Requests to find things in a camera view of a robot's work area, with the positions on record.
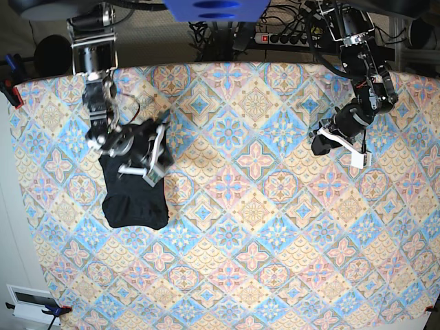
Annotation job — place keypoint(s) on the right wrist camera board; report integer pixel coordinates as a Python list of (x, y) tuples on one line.
[(153, 177)]

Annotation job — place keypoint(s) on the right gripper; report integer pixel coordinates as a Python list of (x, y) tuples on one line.
[(149, 150)]

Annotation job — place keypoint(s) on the red black clamp left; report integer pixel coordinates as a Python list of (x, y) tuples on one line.
[(11, 93)]

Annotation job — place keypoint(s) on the white power strip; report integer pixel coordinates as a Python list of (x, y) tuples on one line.
[(264, 38)]

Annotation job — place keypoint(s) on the black t-shirt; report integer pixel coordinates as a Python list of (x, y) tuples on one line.
[(130, 201)]

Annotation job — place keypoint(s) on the blue clamp bottom left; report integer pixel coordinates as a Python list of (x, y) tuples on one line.
[(51, 310)]

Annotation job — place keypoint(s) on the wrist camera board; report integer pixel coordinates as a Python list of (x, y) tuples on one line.
[(153, 177), (361, 160)]

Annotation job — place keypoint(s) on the black round stool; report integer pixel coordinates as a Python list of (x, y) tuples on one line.
[(53, 56)]

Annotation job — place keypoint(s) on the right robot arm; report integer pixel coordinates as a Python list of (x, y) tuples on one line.
[(93, 39)]

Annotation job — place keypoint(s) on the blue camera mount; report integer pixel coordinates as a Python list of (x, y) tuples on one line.
[(216, 10)]

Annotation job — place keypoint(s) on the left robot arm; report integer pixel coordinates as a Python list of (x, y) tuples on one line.
[(374, 93)]

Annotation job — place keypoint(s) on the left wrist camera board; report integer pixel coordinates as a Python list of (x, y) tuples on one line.
[(361, 160)]

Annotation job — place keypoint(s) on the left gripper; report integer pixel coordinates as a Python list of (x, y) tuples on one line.
[(347, 122)]

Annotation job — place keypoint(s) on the white wall vent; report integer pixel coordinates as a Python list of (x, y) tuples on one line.
[(30, 303)]

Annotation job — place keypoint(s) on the patterned tablecloth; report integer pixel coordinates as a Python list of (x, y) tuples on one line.
[(262, 233)]

